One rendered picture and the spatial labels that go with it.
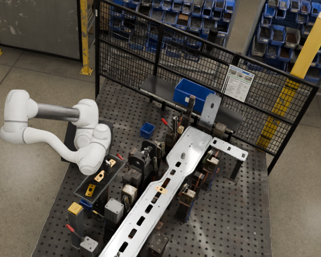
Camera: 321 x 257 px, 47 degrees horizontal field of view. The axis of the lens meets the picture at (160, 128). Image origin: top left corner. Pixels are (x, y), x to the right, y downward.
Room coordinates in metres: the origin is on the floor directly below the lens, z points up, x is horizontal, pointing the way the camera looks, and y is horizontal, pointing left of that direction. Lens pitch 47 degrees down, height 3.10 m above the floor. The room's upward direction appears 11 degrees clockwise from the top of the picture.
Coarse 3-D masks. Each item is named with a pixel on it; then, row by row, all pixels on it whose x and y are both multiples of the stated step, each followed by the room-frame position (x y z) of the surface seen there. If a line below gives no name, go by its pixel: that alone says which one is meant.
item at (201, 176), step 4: (196, 172) 1.63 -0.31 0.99; (196, 176) 1.60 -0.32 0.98; (200, 176) 1.60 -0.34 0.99; (192, 180) 1.61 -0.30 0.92; (196, 180) 1.60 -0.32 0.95; (200, 180) 1.59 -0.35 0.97; (192, 184) 1.60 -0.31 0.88; (196, 184) 1.59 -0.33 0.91; (200, 184) 1.59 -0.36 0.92; (192, 188) 1.61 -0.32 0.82; (196, 188) 1.60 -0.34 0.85; (196, 192) 1.59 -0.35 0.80; (196, 196) 1.62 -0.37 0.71
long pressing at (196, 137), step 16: (192, 128) 2.05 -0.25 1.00; (176, 144) 1.85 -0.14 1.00; (192, 144) 1.88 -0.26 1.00; (208, 144) 1.92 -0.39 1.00; (176, 160) 1.70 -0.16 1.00; (192, 160) 1.73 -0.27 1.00; (176, 176) 1.56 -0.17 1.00; (144, 192) 1.38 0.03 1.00; (144, 208) 1.26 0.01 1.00; (160, 208) 1.28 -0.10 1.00; (128, 224) 1.13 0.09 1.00; (144, 224) 1.15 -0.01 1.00; (112, 240) 1.00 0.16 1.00; (128, 240) 1.03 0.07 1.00; (144, 240) 1.05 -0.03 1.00; (112, 256) 0.91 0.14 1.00; (128, 256) 0.93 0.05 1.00
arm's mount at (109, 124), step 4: (100, 120) 1.97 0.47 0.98; (68, 124) 1.92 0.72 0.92; (72, 124) 1.92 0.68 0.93; (108, 124) 1.96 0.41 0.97; (112, 124) 1.96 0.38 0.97; (68, 128) 1.90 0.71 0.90; (72, 128) 1.90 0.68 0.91; (112, 128) 1.96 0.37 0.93; (68, 132) 1.87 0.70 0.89; (72, 132) 1.88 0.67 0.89; (112, 132) 1.96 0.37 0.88; (68, 136) 1.85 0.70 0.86; (72, 136) 1.85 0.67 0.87; (112, 136) 1.97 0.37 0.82; (64, 140) 1.82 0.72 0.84; (68, 140) 1.83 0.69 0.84; (72, 140) 1.83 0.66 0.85; (64, 144) 1.80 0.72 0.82; (68, 144) 1.80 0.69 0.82; (72, 144) 1.81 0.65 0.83; (68, 148) 1.78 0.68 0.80; (72, 148) 1.78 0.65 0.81; (64, 160) 1.72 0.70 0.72
